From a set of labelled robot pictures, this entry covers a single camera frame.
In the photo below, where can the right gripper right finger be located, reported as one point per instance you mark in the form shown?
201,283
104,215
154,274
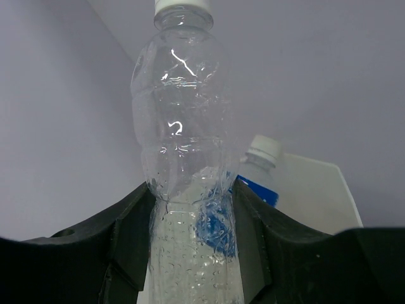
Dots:
283,261

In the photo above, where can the blue label clear bottle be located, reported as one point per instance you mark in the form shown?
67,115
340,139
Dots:
257,167

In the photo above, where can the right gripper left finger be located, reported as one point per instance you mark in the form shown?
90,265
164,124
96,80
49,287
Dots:
102,259

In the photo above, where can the translucent white plastic bin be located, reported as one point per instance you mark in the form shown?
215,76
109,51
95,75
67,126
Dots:
316,194

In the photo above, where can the clear bottle white cap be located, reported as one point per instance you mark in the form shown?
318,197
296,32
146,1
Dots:
184,125

